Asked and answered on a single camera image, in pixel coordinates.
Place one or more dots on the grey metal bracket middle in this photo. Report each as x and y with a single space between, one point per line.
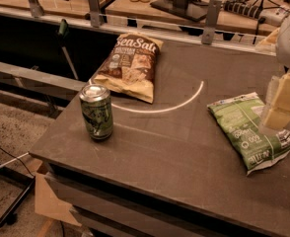
96 18

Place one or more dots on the grey metal bracket right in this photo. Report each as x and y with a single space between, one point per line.
213 11

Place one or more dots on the grey metal bracket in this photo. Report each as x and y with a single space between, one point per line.
96 18
213 11
36 9

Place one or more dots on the black power strip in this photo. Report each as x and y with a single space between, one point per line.
243 9

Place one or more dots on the black chair base leg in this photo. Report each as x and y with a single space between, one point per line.
10 216

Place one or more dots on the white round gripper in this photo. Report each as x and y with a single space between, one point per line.
277 115

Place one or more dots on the grey metal bracket left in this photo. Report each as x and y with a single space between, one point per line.
36 9

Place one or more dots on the black monitor stand base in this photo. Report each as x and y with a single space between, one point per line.
195 10

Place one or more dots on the green soda can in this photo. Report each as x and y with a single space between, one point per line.
96 110

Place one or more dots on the green jalapeno chip bag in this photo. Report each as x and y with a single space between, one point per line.
239 118

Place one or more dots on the white power adapter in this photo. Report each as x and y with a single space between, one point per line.
274 17

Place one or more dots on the brown sea salt chip bag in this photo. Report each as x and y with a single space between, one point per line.
130 67

